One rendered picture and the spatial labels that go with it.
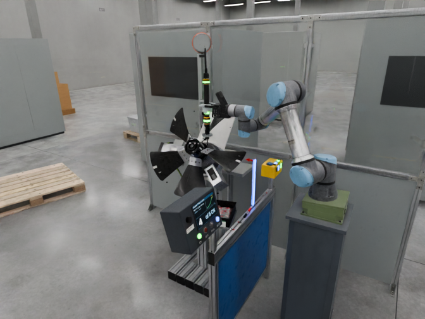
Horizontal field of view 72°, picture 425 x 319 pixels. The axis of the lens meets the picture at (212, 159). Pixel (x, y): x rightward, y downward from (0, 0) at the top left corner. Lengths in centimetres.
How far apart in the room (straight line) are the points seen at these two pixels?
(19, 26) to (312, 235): 1404
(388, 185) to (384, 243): 49
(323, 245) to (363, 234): 104
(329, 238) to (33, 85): 659
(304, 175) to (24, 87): 643
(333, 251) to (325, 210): 22
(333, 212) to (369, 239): 112
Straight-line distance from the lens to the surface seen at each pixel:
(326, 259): 175
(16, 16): 1478
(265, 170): 211
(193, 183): 197
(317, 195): 165
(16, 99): 718
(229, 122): 232
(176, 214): 118
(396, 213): 260
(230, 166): 187
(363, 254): 281
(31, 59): 732
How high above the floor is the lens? 186
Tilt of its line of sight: 21 degrees down
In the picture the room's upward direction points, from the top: 1 degrees counter-clockwise
